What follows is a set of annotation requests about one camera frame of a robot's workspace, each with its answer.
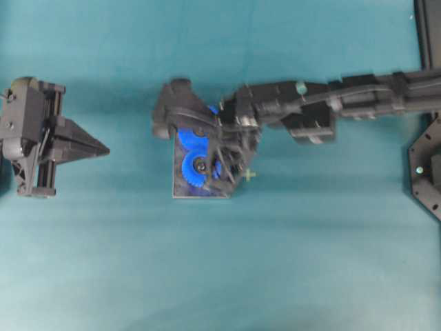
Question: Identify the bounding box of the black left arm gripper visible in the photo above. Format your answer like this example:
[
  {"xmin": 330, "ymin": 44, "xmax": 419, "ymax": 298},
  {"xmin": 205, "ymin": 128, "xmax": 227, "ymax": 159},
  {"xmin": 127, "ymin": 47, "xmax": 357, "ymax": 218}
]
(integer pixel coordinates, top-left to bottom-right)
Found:
[{"xmin": 1, "ymin": 77, "xmax": 110, "ymax": 197}]

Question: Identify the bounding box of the grey metal base plate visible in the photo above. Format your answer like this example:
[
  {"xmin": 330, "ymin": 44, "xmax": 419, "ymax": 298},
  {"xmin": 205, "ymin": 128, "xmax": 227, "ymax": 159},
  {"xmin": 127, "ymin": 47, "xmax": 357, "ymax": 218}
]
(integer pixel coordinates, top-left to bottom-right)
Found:
[{"xmin": 172, "ymin": 133, "xmax": 229, "ymax": 199}]

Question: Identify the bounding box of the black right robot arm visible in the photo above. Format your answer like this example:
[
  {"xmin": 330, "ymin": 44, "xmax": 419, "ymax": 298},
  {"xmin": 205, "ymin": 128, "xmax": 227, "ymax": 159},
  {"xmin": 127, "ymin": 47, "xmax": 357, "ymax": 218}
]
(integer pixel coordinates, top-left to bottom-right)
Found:
[{"xmin": 203, "ymin": 70, "xmax": 440, "ymax": 195}]

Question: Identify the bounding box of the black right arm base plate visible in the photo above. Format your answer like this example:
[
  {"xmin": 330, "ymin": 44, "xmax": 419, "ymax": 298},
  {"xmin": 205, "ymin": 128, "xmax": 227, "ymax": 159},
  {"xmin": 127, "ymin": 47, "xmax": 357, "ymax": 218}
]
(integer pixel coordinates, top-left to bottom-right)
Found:
[{"xmin": 408, "ymin": 117, "xmax": 440, "ymax": 222}]

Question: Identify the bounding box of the large blue gear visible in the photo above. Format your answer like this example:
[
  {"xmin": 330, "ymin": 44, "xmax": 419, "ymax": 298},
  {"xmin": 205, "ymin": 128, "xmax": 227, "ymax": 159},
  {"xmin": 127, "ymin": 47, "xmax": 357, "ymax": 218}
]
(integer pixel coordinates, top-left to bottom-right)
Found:
[{"xmin": 177, "ymin": 107, "xmax": 216, "ymax": 157}]

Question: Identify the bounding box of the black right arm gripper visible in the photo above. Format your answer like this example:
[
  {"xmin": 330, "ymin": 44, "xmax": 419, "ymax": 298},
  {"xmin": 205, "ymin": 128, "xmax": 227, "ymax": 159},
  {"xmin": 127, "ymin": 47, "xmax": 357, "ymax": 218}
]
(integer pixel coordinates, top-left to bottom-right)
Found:
[{"xmin": 203, "ymin": 81, "xmax": 303, "ymax": 197}]

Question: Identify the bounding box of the lower yellow cross marker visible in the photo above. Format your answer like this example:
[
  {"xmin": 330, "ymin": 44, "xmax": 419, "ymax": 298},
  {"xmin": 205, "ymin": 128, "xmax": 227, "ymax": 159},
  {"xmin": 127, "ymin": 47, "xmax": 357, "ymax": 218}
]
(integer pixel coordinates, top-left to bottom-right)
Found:
[{"xmin": 243, "ymin": 169, "xmax": 257, "ymax": 182}]

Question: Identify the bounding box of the black frame rail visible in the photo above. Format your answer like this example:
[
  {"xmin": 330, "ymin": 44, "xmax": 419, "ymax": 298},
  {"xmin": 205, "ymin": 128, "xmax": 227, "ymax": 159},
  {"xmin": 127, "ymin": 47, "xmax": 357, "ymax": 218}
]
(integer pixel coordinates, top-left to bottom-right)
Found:
[{"xmin": 414, "ymin": 0, "xmax": 441, "ymax": 69}]

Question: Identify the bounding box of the small blue gear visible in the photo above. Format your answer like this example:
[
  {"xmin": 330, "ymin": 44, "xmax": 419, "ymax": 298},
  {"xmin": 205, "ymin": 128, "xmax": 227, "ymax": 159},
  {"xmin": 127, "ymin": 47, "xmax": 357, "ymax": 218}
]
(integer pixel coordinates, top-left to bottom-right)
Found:
[{"xmin": 181, "ymin": 148, "xmax": 208, "ymax": 188}]

